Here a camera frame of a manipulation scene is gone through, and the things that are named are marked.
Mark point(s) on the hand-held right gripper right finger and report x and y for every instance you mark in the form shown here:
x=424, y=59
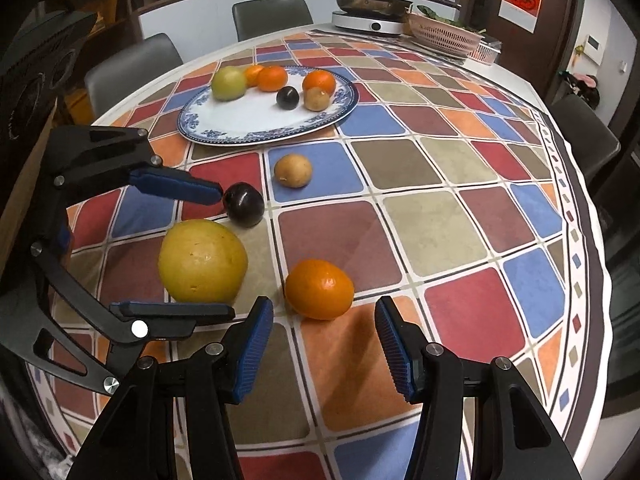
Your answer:
x=395, y=350

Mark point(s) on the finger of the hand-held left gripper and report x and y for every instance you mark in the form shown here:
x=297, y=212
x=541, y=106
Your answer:
x=175, y=185
x=165, y=313

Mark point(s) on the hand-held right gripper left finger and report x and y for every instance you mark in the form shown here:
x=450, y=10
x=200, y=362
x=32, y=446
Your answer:
x=255, y=350

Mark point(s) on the dark purple plum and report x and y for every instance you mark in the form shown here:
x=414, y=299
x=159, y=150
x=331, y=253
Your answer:
x=288, y=97
x=245, y=205

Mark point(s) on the orange tangerine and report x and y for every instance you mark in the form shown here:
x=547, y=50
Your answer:
x=319, y=80
x=253, y=73
x=272, y=78
x=319, y=289

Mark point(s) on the blue rimmed white plate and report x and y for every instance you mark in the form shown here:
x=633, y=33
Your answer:
x=260, y=115

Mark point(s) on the brown kiwifruit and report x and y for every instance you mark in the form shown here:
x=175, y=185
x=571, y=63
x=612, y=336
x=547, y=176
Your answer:
x=293, y=170
x=316, y=100

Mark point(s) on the grey dining chair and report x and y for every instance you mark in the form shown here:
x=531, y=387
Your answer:
x=272, y=17
x=130, y=70
x=585, y=135

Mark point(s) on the white lower cabinets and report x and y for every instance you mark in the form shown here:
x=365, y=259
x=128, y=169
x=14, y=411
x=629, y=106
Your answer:
x=200, y=12

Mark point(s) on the white induction cooker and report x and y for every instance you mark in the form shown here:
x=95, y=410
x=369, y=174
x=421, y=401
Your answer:
x=367, y=23

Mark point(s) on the pink colander basket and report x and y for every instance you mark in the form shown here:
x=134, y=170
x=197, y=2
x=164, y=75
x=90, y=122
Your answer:
x=442, y=35

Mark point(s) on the small pink white basket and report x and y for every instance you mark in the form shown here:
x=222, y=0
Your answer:
x=486, y=52

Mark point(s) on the green leafy vegetables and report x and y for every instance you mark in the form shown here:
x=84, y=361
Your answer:
x=440, y=16

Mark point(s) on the pink and black bags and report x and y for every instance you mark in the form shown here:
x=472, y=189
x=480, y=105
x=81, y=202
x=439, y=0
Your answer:
x=580, y=89

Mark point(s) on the black door lock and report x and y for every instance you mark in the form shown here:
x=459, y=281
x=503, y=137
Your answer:
x=479, y=7

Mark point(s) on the white intercom panel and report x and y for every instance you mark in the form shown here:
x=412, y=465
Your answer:
x=592, y=49

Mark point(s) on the dark brown door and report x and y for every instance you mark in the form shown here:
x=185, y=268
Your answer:
x=560, y=20

